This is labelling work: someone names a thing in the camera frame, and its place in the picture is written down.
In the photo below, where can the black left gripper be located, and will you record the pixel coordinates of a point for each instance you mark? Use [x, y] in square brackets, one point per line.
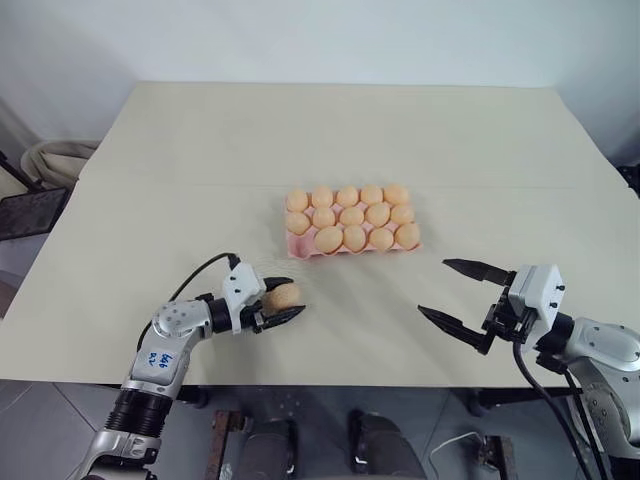
[252, 317]

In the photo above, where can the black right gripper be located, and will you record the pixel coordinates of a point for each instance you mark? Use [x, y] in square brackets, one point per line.
[507, 322]

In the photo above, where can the beige speckled egg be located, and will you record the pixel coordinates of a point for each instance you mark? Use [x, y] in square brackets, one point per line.
[282, 297]

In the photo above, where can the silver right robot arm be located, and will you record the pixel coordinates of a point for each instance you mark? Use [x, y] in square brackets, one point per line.
[605, 345]

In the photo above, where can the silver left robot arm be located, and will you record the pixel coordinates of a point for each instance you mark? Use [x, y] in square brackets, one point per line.
[165, 360]

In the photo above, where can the pink egg tray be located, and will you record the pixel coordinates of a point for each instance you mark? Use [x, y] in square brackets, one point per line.
[302, 247]

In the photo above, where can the orange egg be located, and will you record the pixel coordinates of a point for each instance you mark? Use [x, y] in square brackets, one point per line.
[396, 194]
[355, 238]
[323, 217]
[402, 214]
[322, 196]
[297, 222]
[372, 194]
[347, 196]
[329, 240]
[351, 216]
[378, 214]
[382, 238]
[298, 199]
[408, 236]

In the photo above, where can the black table caster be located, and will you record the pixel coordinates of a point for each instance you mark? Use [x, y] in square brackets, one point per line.
[201, 397]

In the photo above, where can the dark rounded shape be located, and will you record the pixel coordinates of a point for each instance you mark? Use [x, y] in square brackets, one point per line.
[382, 445]
[272, 450]

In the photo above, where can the rusty brown metal bar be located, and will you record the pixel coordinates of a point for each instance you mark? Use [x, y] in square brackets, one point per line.
[225, 445]
[497, 457]

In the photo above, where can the dark flat panel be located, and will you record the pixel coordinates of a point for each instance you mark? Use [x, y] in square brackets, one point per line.
[30, 212]

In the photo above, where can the beige fabric chair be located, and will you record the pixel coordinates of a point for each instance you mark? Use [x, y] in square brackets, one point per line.
[55, 160]

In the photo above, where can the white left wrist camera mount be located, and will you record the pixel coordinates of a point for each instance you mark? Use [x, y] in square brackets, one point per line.
[242, 285]

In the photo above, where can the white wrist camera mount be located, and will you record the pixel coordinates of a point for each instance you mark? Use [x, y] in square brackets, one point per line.
[242, 285]
[537, 290]

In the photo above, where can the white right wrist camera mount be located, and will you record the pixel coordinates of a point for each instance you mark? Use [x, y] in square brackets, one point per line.
[537, 290]

